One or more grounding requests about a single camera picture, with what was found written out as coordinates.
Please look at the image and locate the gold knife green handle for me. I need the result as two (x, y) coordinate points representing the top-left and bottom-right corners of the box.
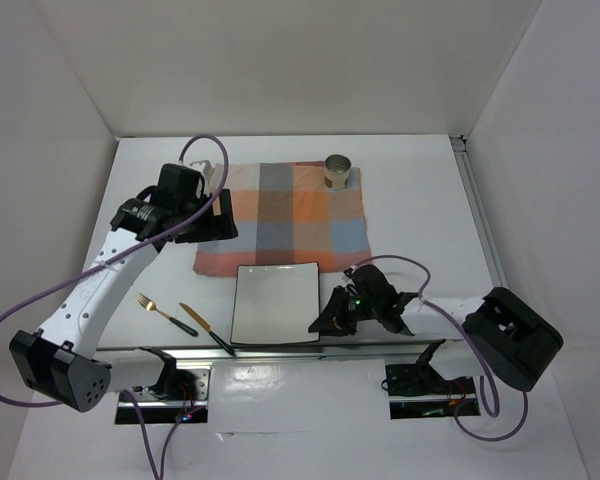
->
(179, 302), (236, 357)

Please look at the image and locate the metal cup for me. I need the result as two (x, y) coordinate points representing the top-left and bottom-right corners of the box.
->
(324, 154), (352, 191)

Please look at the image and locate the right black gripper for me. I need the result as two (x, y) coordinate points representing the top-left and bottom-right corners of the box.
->
(309, 284), (380, 336)

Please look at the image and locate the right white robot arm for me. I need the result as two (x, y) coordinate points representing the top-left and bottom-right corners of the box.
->
(308, 265), (564, 392)

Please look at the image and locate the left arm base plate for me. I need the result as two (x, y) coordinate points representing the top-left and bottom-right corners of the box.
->
(131, 363), (211, 425)

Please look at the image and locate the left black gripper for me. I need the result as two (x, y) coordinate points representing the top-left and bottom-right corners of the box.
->
(174, 188), (237, 244)

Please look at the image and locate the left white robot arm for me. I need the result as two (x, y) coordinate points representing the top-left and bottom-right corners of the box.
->
(9, 161), (238, 412)

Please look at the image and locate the checkered orange blue cloth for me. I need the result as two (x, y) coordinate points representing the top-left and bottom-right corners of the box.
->
(193, 162), (371, 277)

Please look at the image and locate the aluminium rail front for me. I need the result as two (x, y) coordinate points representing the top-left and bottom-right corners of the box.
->
(99, 339), (531, 364)

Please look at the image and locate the aluminium rail right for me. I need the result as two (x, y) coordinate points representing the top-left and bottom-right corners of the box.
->
(449, 136), (510, 288)

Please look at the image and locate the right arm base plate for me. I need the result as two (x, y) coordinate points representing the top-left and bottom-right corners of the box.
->
(380, 364), (481, 420)

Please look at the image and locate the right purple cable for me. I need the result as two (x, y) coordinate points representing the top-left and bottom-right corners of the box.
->
(349, 254), (531, 444)

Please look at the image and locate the square white plate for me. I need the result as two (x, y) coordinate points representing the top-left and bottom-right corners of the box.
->
(231, 262), (320, 346)

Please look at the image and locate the aluminium rail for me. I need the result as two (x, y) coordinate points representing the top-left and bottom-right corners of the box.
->
(449, 136), (510, 288)
(99, 339), (531, 364)

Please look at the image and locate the gold fork green handle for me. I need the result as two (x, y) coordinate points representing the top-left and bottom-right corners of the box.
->
(135, 293), (199, 337)

